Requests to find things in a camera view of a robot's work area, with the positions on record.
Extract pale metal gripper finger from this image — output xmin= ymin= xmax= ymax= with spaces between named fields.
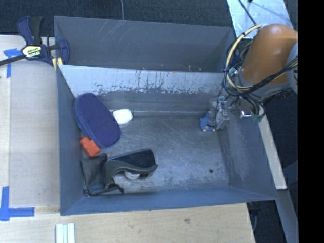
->
xmin=215 ymin=100 xmax=231 ymax=131
xmin=209 ymin=97 xmax=220 ymax=123

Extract small blue toy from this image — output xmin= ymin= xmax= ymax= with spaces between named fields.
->
xmin=199 ymin=111 xmax=216 ymax=133

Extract grey metal bin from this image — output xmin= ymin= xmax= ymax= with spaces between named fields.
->
xmin=53 ymin=15 xmax=279 ymax=216

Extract white soap bar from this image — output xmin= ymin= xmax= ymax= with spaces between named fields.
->
xmin=112 ymin=108 xmax=134 ymax=126

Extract black high-heel shoe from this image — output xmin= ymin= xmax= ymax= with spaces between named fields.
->
xmin=80 ymin=148 xmax=159 ymax=197

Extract blue oval slipper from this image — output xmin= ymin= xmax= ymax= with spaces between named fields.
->
xmin=73 ymin=92 xmax=122 ymax=149

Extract orange-red block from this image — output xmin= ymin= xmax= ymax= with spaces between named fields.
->
xmin=79 ymin=136 xmax=101 ymax=158

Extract pale wood flat board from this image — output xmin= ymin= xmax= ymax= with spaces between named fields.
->
xmin=8 ymin=59 xmax=61 ymax=209

